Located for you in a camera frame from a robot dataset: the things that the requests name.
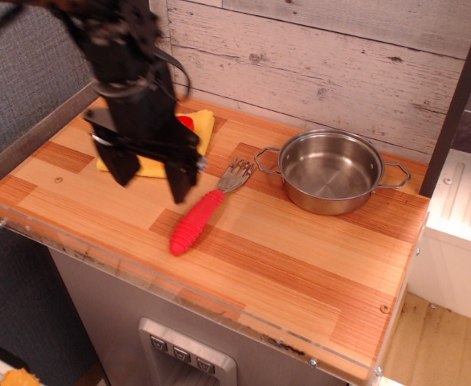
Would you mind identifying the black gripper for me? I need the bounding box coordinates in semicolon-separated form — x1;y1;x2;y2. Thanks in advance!
84;66;207;204

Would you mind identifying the red handled metal fork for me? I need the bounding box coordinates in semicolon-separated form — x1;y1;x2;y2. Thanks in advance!
170;158;255;256

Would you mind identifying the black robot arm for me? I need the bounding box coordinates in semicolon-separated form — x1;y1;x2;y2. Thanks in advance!
47;1;204;203

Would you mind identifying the red toy tomato half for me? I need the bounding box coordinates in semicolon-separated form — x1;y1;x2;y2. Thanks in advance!
177;115;195;131

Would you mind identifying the yellow cloth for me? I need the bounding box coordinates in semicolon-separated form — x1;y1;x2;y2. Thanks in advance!
96;109;215;179

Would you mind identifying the grey cabinet with dispenser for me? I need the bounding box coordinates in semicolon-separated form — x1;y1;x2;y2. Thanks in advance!
51;250;343;385

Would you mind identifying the small steel pot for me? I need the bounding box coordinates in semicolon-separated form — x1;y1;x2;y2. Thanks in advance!
254;129;412;216

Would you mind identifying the orange yellow object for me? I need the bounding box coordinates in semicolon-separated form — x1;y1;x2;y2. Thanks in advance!
0;368;41;386

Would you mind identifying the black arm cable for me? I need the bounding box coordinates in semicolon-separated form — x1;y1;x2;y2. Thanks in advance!
0;3;192;104

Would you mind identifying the dark right post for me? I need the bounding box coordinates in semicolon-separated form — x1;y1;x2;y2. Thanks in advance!
420;45;471;198

